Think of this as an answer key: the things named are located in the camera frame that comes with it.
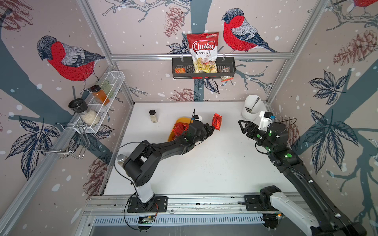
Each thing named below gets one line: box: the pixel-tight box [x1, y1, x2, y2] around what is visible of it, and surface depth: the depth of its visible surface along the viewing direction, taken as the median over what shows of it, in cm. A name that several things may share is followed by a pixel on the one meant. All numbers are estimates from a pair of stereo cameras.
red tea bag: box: [211, 113, 223, 131], surface depth 90 cm
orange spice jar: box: [90, 84, 111, 106], surface depth 74 cm
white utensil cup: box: [241, 94, 262, 122], surface depth 105 cm
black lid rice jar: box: [68, 97, 101, 126], surface depth 64 cm
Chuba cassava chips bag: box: [186, 31, 220, 74], surface depth 84 cm
